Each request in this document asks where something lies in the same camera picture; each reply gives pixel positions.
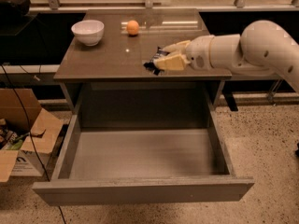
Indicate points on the white ceramic bowl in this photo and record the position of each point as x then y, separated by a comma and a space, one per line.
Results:
88, 32

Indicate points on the brown topped counter cabinet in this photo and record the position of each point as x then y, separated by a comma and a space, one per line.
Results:
121, 57

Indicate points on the black object on shelf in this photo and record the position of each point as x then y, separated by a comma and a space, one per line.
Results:
14, 16

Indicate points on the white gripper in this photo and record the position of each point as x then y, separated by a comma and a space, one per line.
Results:
200, 51

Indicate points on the grey open drawer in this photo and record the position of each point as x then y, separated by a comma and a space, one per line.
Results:
143, 144

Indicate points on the orange fruit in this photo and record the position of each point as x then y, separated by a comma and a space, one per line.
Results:
132, 27

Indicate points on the open cardboard box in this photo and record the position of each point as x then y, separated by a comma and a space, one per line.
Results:
28, 134

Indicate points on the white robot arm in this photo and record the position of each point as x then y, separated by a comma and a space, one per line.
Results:
262, 47

